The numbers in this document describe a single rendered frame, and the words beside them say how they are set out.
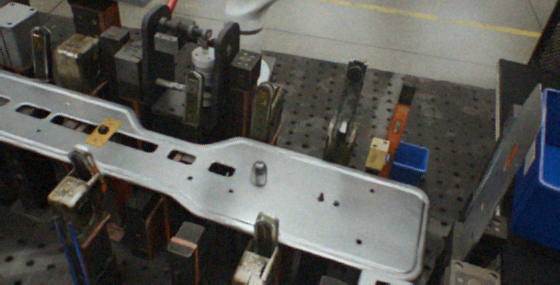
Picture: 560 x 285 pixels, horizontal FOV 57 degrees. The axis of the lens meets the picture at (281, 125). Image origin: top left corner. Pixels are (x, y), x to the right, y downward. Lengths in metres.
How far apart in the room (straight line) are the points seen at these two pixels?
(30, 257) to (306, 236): 0.67
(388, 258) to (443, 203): 0.58
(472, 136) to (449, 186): 0.26
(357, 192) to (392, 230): 0.10
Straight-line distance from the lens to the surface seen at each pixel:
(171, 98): 1.25
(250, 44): 1.52
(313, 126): 1.60
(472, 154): 1.67
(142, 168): 1.03
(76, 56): 1.21
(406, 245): 0.96
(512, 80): 1.42
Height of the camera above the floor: 1.73
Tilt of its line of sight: 40 degrees down
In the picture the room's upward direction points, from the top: 7 degrees clockwise
